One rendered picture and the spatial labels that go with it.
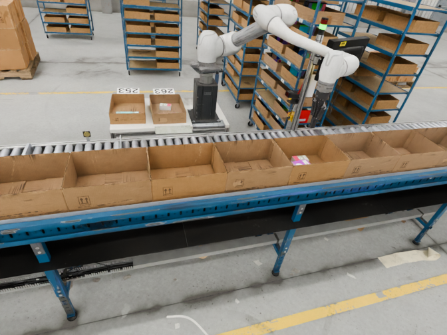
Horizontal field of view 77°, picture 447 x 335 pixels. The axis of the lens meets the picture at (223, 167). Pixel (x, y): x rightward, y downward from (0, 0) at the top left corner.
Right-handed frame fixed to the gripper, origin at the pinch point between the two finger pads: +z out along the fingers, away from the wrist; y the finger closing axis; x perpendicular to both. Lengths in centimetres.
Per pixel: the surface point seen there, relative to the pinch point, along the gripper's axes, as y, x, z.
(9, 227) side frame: 27, -160, 28
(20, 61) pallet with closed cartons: -389, -269, 87
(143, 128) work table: -81, -98, 43
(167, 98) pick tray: -124, -72, 37
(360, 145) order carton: -8, 54, 27
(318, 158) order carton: -3.9, 16.6, 31.2
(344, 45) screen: -54, 48, -31
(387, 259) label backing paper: 33, 94, 121
